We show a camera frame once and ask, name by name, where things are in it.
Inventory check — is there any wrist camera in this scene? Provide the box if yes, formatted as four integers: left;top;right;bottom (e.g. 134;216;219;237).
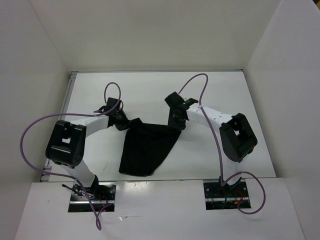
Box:
104;97;123;115
164;91;185;109

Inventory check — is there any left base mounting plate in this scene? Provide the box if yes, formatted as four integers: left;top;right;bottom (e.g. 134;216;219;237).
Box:
64;182;116;213

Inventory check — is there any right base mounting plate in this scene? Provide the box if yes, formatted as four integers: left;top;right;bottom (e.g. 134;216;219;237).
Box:
203;180;251;211

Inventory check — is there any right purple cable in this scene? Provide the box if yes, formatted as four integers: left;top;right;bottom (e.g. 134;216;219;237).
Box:
178;73;266;215

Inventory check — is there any base mounting plate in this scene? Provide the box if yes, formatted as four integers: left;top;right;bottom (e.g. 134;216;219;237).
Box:
64;182;116;213
203;180;251;211

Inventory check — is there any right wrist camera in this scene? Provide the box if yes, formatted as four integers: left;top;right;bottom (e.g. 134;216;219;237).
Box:
164;91;185;109

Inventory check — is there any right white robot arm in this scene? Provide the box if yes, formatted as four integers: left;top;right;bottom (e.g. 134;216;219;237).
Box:
164;95;258;197

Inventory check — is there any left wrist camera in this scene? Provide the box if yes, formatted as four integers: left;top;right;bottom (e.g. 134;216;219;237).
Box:
104;97;123;115

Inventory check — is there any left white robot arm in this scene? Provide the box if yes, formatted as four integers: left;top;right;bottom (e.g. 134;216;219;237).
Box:
45;110;131;200

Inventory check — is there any black skirt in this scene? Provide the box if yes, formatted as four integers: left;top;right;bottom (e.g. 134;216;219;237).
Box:
118;118;181;177

